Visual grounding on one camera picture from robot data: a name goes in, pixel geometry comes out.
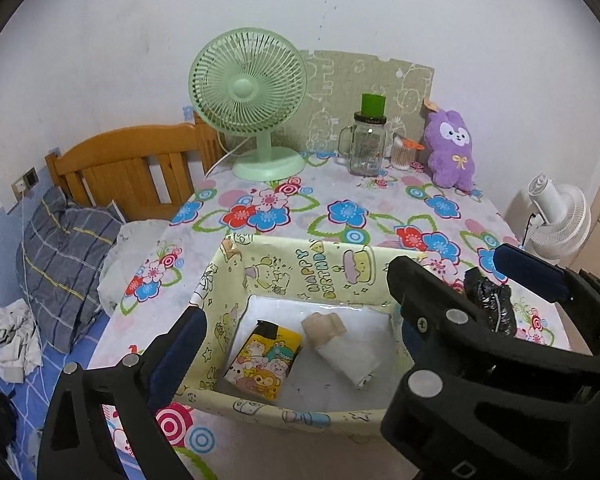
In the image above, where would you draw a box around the white fan cable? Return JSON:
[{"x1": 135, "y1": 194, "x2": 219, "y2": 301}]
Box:
[{"x1": 204, "y1": 137, "x2": 251, "y2": 178}]

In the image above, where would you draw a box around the floral tablecloth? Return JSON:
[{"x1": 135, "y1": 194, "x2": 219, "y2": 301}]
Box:
[{"x1": 87, "y1": 150, "x2": 573, "y2": 480}]

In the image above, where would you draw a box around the black plastic bundle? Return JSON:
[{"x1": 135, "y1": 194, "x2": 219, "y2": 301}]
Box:
[{"x1": 463, "y1": 266, "x2": 517, "y2": 337}]

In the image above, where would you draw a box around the purple plush bunny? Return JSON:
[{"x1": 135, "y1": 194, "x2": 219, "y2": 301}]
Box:
[{"x1": 422, "y1": 99, "x2": 477, "y2": 192}]

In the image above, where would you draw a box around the beige and white rolled cloth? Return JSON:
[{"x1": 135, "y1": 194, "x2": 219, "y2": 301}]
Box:
[{"x1": 301, "y1": 312, "x2": 381, "y2": 391}]

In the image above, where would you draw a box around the grey plaid pillow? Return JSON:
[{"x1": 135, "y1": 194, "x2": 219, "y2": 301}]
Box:
[{"x1": 16, "y1": 186, "x2": 126, "y2": 353}]

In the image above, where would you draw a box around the blue checkered bedsheet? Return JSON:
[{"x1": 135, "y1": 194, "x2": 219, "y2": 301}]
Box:
[{"x1": 0, "y1": 305, "x2": 131, "y2": 480}]

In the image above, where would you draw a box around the white grey crumpled cloth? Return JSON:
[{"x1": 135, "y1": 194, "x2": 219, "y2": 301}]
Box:
[{"x1": 0, "y1": 299, "x2": 41, "y2": 385}]

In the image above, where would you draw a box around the yellow cartoon fabric storage box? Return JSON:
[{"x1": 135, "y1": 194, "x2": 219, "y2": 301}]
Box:
[{"x1": 172, "y1": 232, "x2": 431, "y2": 431}]

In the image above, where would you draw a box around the glass jar mug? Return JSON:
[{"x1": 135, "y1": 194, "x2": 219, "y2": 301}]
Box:
[{"x1": 339, "y1": 112, "x2": 388, "y2": 177}]

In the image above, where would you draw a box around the green desk fan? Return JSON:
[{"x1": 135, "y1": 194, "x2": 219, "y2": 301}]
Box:
[{"x1": 188, "y1": 30, "x2": 308, "y2": 181}]

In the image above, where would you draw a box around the white standing fan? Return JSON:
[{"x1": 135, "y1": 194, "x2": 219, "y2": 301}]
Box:
[{"x1": 522, "y1": 174, "x2": 592, "y2": 261}]

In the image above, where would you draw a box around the cotton swab container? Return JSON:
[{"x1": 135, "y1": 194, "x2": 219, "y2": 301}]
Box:
[{"x1": 390, "y1": 135, "x2": 425, "y2": 168}]

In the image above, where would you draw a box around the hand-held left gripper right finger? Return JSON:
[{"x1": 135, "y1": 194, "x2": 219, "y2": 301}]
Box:
[{"x1": 399, "y1": 306, "x2": 428, "y2": 363}]

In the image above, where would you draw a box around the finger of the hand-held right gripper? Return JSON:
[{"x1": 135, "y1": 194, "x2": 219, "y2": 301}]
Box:
[
  {"x1": 492, "y1": 242, "x2": 600, "y2": 357},
  {"x1": 380, "y1": 255, "x2": 600, "y2": 480}
]

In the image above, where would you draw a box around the wall power outlet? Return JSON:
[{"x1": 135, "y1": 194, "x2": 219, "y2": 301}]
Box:
[{"x1": 11, "y1": 166, "x2": 40, "y2": 200}]

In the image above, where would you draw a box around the yellow cartoon tissue pack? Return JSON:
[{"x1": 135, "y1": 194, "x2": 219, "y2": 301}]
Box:
[{"x1": 223, "y1": 319, "x2": 303, "y2": 403}]

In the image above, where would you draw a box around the beige cartoon printed board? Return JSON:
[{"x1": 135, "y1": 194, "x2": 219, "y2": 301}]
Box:
[{"x1": 280, "y1": 50, "x2": 436, "y2": 161}]

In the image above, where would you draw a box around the green cylinder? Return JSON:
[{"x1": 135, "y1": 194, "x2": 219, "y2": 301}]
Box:
[{"x1": 361, "y1": 93, "x2": 386, "y2": 118}]

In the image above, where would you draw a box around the wooden bed headboard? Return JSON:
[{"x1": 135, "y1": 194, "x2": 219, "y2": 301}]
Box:
[{"x1": 45, "y1": 112, "x2": 226, "y2": 221}]

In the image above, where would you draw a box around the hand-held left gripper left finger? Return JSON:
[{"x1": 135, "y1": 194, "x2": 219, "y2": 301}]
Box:
[{"x1": 36, "y1": 304, "x2": 208, "y2": 480}]

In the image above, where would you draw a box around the white crumpled sheet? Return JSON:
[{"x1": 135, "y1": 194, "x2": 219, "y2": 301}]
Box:
[{"x1": 97, "y1": 220, "x2": 171, "y2": 313}]

